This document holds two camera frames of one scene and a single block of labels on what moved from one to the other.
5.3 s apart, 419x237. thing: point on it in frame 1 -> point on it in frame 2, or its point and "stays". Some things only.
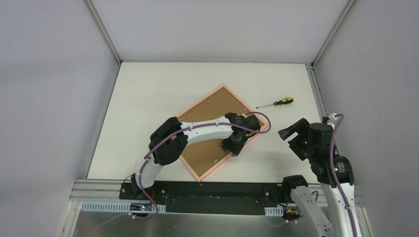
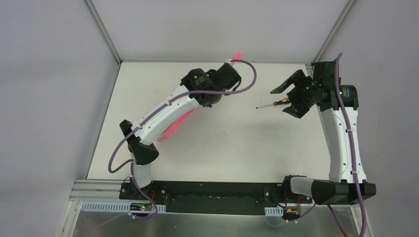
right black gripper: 296,138 -> 300,94
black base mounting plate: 211,198 stays
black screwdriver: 286,100 stays
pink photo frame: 204,156 -> 174,127
